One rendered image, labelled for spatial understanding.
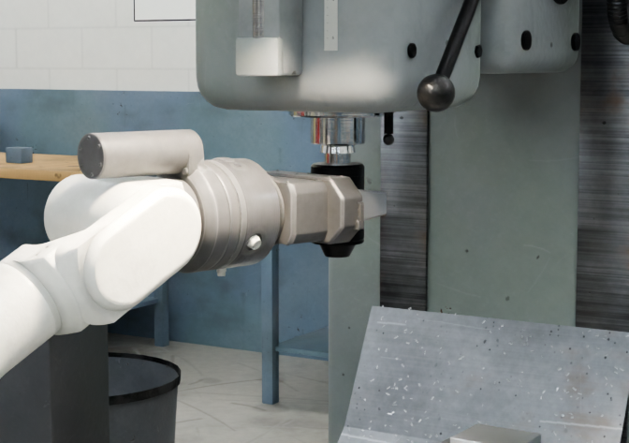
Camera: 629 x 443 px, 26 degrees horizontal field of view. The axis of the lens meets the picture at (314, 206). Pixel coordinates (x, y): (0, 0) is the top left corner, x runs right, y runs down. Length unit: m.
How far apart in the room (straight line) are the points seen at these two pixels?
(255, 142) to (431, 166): 4.69
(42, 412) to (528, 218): 0.56
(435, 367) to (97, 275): 0.67
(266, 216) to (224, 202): 0.04
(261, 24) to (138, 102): 5.54
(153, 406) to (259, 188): 2.03
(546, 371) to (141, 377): 2.00
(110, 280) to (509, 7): 0.46
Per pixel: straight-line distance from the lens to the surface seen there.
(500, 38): 1.23
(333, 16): 1.09
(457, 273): 1.56
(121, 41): 6.69
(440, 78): 1.06
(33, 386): 1.41
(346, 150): 1.18
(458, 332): 1.56
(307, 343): 5.44
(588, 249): 1.50
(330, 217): 1.12
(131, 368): 3.41
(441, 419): 1.54
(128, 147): 1.02
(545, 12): 1.30
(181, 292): 6.56
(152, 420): 3.09
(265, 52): 1.07
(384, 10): 1.07
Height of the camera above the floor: 1.35
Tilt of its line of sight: 6 degrees down
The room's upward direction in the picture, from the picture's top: straight up
